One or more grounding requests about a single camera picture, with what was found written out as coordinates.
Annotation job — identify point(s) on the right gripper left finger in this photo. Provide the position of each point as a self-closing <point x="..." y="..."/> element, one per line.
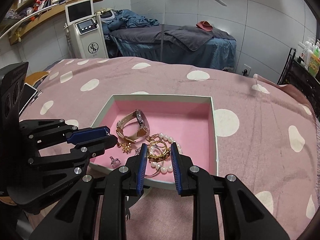
<point x="75" y="215"/>

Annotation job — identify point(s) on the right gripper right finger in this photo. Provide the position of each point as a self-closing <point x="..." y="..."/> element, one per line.
<point x="243" y="215"/>

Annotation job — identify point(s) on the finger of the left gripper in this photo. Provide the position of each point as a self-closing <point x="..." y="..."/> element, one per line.
<point x="87" y="134"/>
<point x="94" y="147"/>

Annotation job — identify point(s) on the silver square earring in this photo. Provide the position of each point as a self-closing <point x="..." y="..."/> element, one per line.
<point x="115" y="162"/>

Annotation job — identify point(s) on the gold flower brooch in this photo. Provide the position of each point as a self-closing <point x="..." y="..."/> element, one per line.
<point x="126" y="147"/>

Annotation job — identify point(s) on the rose gold wristwatch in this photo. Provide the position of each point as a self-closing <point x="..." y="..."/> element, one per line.
<point x="133" y="127"/>

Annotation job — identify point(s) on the rose gold bangle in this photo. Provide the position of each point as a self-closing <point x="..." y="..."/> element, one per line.
<point x="158" y="153"/>

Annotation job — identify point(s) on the white tablet device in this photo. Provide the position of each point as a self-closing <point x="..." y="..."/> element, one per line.
<point x="28" y="94"/>

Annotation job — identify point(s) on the pink polka dot blanket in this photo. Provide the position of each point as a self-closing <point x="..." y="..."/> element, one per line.
<point x="267" y="135"/>

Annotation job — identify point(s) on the white beauty machine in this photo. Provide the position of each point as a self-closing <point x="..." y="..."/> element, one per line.
<point x="84" y="30"/>

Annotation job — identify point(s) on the mint box pink lining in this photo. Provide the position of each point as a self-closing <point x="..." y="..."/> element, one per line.
<point x="187" y="120"/>

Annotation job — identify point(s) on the crumpled blue duvet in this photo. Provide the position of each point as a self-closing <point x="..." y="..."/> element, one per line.
<point x="125" y="19"/>

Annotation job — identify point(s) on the blue massage bed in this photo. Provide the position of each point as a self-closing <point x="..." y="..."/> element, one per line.
<point x="218" y="53"/>

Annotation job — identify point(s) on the grey towel on bed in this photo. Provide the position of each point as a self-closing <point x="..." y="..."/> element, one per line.
<point x="187" y="37"/>

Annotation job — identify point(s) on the black metal trolley rack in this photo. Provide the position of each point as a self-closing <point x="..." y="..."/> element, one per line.
<point x="295" y="74"/>

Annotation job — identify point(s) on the red cloth on bed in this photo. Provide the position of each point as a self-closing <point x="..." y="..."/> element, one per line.
<point x="204" y="25"/>

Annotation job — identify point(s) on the green bottle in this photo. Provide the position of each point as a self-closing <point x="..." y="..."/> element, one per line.
<point x="316" y="49"/>

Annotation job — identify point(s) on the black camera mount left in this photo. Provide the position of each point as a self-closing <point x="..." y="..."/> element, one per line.
<point x="12" y="82"/>

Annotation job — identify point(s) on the wooden wall shelf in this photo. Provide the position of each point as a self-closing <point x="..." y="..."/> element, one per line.
<point x="24" y="16"/>

